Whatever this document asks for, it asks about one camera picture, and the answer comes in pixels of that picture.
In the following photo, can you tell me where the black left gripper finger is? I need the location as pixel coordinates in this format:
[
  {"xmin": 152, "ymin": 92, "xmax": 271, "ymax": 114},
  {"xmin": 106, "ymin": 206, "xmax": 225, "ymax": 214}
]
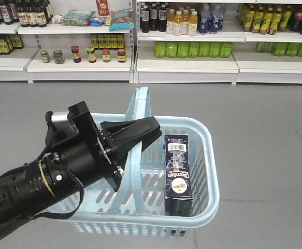
[
  {"xmin": 122, "ymin": 137, "xmax": 161, "ymax": 171},
  {"xmin": 100, "ymin": 116, "xmax": 161, "ymax": 150}
]

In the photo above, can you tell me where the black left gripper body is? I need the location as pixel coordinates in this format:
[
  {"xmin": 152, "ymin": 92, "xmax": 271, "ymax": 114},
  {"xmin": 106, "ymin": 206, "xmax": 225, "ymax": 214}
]
[{"xmin": 42, "ymin": 101, "xmax": 122, "ymax": 192}]

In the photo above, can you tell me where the light blue plastic basket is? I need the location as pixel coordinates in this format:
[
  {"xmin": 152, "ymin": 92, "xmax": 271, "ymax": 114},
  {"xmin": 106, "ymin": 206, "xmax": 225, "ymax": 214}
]
[{"xmin": 45, "ymin": 86, "xmax": 220, "ymax": 239}]

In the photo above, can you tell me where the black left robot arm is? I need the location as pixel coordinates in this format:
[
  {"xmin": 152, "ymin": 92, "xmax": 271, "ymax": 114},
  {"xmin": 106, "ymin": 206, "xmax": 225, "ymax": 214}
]
[{"xmin": 0, "ymin": 102, "xmax": 161, "ymax": 240}]

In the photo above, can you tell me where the dark blue cookie box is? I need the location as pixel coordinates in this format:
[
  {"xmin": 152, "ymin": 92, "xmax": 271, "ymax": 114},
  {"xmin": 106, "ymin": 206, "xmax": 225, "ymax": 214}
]
[{"xmin": 164, "ymin": 134, "xmax": 194, "ymax": 217}]

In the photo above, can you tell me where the white store shelving unit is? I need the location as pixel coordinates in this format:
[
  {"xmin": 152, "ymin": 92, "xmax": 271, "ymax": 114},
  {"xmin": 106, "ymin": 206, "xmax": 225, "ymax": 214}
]
[{"xmin": 0, "ymin": 1, "xmax": 302, "ymax": 84}]

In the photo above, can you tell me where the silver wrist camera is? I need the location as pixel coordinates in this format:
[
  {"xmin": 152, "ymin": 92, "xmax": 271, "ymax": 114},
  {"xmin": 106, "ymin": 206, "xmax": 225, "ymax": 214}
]
[{"xmin": 45, "ymin": 111, "xmax": 78, "ymax": 136}]

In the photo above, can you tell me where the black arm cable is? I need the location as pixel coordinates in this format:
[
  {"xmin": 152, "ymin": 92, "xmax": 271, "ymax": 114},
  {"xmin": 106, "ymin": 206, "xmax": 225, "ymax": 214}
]
[{"xmin": 38, "ymin": 153, "xmax": 84, "ymax": 220}]

